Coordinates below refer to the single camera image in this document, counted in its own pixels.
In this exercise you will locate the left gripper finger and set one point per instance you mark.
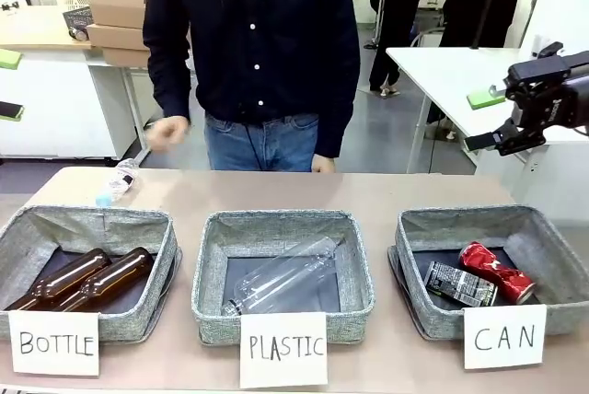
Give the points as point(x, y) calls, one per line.
point(10, 112)
point(9, 59)

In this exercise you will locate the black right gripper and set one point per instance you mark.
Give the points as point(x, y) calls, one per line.
point(566, 90)

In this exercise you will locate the crushed red can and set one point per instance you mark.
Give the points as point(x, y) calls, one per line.
point(497, 270)

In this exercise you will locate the black printed can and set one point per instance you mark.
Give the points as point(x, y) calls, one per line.
point(455, 283)

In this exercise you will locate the brown glass bottle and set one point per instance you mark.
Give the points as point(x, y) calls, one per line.
point(69, 274)
point(124, 270)

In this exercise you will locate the clear plastic bottle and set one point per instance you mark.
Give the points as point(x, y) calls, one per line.
point(285, 274)

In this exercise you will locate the person's left forearm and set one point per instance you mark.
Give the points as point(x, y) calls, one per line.
point(338, 122)

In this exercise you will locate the person's right forearm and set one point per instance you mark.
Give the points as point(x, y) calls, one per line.
point(168, 85)

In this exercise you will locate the dark mesh basket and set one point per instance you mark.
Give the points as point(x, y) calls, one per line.
point(78, 16)

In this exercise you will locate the grey fabric basket labelled can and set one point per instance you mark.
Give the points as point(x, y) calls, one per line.
point(414, 302)

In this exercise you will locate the white paper label CAN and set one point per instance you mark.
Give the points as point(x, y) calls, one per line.
point(504, 336)

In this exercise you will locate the grey fabric basket labelled bottle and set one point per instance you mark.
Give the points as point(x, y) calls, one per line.
point(133, 320)

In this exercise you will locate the grey fabric basket labelled plastic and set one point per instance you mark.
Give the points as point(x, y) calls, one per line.
point(211, 274)

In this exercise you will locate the person's right hand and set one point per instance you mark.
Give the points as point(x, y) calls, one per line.
point(168, 134)

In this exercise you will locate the person's left hand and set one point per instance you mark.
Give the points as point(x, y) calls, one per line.
point(324, 164)

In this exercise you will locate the wooden background table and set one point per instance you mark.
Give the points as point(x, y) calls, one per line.
point(32, 28)

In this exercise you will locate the white background table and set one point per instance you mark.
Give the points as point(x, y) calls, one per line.
point(442, 67)

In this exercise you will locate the closed flat cardboard box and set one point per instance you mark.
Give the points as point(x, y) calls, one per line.
point(117, 37)
point(124, 57)

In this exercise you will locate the open cardboard box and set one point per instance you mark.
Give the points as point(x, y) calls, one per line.
point(117, 0)

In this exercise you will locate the small blue-capped water bottle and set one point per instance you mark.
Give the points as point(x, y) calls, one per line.
point(120, 180)

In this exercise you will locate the background person in black trousers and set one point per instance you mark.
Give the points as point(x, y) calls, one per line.
point(396, 7)

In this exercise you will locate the white paper label BOTTLE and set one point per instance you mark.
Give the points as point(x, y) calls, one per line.
point(55, 343)

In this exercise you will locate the person in dark shirt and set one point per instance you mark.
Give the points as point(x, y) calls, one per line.
point(253, 44)

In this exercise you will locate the white paper label PLASTIC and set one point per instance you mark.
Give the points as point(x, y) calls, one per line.
point(283, 348)

